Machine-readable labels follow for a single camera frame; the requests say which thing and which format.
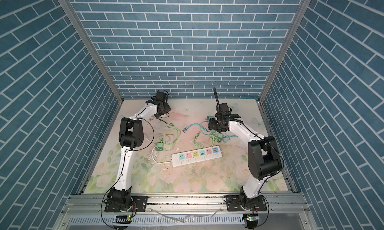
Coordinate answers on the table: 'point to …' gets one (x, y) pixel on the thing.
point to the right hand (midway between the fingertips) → (211, 124)
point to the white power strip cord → (158, 162)
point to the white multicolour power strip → (196, 156)
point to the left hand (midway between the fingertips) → (165, 109)
